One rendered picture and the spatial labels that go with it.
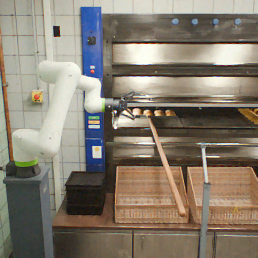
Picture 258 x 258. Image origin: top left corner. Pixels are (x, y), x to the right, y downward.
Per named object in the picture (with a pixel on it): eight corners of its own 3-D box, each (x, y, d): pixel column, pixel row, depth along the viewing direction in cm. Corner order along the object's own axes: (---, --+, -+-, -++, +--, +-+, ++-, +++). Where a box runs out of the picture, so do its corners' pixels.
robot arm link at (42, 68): (46, 80, 185) (50, 58, 185) (29, 79, 191) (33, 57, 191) (68, 87, 200) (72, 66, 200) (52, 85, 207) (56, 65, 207)
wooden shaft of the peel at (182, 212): (186, 218, 150) (186, 212, 149) (179, 218, 150) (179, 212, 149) (151, 120, 315) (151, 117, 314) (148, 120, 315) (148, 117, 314)
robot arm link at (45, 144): (43, 158, 168) (74, 58, 177) (21, 152, 177) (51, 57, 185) (60, 163, 179) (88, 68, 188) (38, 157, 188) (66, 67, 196)
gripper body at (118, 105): (114, 98, 231) (127, 98, 231) (114, 110, 233) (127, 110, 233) (113, 99, 224) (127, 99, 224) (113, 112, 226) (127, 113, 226)
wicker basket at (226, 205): (184, 195, 302) (186, 166, 294) (249, 196, 301) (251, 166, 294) (194, 225, 255) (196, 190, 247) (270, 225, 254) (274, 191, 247)
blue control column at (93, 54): (107, 171, 505) (105, 18, 448) (118, 171, 505) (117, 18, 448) (88, 251, 319) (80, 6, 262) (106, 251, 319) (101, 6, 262)
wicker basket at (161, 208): (116, 194, 303) (116, 165, 296) (179, 194, 303) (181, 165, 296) (113, 224, 256) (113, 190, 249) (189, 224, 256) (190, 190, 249)
